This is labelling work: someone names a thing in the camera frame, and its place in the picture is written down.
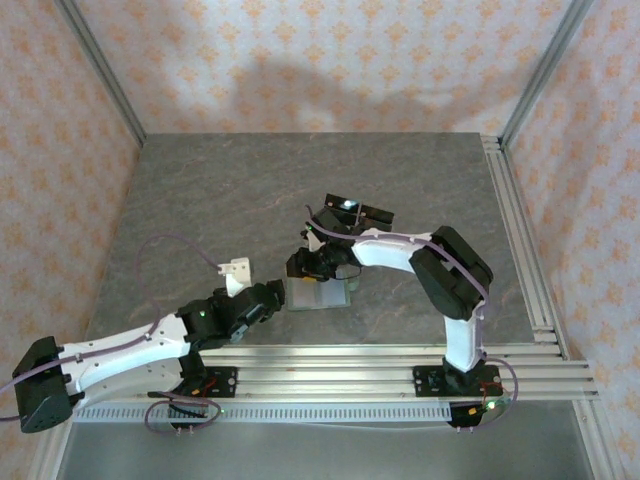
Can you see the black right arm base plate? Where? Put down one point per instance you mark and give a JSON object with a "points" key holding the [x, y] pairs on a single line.
{"points": [[425, 382]]}

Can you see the clear acrylic card stand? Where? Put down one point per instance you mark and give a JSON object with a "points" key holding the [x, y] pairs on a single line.
{"points": [[356, 216]]}

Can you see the olive green card holder wallet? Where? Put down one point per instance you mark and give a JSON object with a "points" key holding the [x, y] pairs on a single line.
{"points": [[332, 295]]}

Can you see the black base electronics box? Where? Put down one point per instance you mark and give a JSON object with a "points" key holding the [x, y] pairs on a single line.
{"points": [[462, 417], [187, 411]]}

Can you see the black credit card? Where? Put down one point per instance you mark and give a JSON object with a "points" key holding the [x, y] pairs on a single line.
{"points": [[377, 211], [377, 223], [335, 201], [348, 216]]}

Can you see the brushed metal lower panel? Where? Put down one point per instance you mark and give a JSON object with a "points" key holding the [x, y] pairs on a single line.
{"points": [[325, 455]]}

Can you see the aluminium frame leg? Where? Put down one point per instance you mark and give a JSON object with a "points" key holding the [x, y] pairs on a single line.
{"points": [[592, 440], [47, 452]]}

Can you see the aluminium rail mounting frame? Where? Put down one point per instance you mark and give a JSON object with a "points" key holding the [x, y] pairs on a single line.
{"points": [[325, 380]]}

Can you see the aluminium corner post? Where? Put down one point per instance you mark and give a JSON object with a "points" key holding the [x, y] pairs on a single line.
{"points": [[545, 70], [100, 65]]}

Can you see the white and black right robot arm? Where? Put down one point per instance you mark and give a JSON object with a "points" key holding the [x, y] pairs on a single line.
{"points": [[390, 252]]}

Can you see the aluminium side rail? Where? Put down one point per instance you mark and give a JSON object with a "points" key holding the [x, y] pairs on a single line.
{"points": [[515, 225]]}

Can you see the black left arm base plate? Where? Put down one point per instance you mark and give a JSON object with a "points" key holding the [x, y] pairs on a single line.
{"points": [[227, 382]]}

